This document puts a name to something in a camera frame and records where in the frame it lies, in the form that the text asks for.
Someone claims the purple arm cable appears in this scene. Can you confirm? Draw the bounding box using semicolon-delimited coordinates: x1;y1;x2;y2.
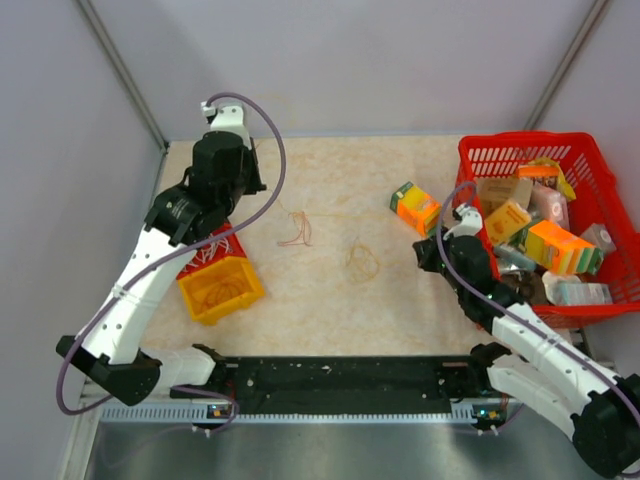
435;180;640;476
55;92;287;436

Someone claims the grey cable duct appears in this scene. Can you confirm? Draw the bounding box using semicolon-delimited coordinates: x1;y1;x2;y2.
99;402;506;425

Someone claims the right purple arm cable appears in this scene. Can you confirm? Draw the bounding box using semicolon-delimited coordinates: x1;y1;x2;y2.
435;180;640;476

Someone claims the yellow sponge pack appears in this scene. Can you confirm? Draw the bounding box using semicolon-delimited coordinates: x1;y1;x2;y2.
485;200;531;242

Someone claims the orange sponge pack on table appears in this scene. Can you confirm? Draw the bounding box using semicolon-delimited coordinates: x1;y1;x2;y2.
390;182;441;238

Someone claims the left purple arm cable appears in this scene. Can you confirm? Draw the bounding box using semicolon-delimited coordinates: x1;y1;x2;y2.
55;92;287;436

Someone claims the grey small box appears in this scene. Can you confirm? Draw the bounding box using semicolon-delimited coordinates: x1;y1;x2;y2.
580;223;616;256

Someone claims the brown cardboard box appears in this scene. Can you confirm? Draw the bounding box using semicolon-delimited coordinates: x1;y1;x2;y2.
478;177;533;214

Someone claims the orange wire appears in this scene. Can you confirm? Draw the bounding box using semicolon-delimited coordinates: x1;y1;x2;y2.
277;209;315;249

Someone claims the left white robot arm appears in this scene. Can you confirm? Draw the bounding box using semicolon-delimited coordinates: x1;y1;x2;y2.
56;129;266;406

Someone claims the yellow plastic bin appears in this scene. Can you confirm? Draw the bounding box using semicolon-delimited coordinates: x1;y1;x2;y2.
177;257;265;325

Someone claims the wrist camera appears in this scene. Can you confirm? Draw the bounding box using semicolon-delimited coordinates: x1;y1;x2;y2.
200;102;252;150
443;204;483;240

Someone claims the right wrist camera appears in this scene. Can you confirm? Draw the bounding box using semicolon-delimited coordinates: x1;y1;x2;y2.
443;204;483;240

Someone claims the pink packet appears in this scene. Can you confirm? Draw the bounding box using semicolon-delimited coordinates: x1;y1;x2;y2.
530;184;570;230

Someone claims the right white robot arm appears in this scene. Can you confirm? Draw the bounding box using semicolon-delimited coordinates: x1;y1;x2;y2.
412;236;639;479

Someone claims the red plastic basket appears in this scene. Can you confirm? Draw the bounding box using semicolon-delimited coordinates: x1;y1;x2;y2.
450;130;640;329

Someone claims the white wrapped packet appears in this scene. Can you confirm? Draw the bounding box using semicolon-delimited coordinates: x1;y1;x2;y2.
541;271;613;306

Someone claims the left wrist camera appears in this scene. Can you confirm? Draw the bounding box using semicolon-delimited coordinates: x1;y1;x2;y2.
200;102;252;150

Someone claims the red plastic bin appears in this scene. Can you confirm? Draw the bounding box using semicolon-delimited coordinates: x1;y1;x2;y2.
176;234;247;280

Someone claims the yellow bag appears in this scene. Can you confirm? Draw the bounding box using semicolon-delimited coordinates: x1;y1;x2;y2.
529;157;577;202

